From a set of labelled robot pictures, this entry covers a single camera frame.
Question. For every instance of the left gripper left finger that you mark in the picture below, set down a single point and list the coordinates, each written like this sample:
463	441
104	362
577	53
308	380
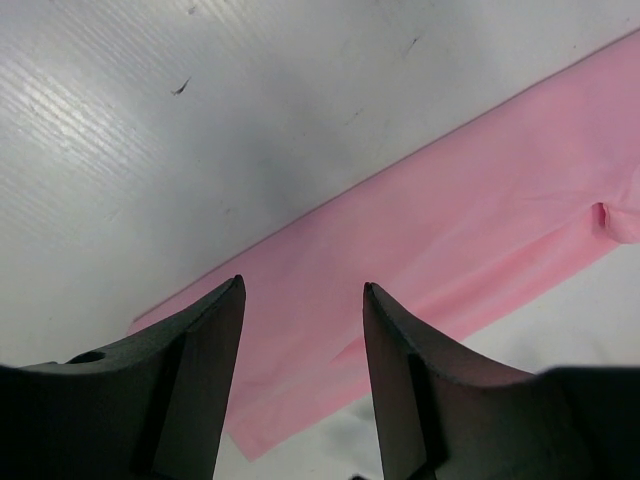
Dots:
149	406

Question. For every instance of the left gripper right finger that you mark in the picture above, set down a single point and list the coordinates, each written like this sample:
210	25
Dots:
443	411

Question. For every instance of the pink t-shirt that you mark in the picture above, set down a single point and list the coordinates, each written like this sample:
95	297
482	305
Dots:
461	233

